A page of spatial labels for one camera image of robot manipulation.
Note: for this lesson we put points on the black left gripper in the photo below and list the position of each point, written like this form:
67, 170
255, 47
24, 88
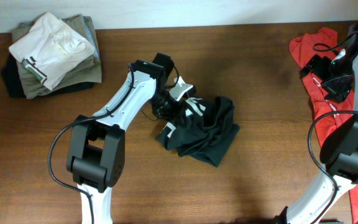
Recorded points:
174, 112

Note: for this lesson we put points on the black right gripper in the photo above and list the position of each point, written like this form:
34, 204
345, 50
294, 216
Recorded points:
321, 63

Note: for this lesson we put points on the red t-shirt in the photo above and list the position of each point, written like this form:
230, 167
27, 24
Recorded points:
301, 49

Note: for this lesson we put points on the dark green t-shirt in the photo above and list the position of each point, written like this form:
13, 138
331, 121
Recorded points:
203, 129

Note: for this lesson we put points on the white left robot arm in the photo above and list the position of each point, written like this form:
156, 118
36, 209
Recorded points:
96, 154

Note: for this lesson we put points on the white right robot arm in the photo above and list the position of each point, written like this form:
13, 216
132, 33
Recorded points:
338, 160

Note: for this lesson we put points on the olive folded garment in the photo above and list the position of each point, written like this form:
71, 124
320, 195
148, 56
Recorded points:
87, 71

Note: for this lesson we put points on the light blue folded garment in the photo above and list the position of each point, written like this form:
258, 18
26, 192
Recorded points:
90, 30

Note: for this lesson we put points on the white folded t-shirt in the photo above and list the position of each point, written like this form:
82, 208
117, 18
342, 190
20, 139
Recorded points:
51, 49

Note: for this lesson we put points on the black folded garment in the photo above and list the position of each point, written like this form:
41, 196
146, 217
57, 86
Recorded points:
10, 76

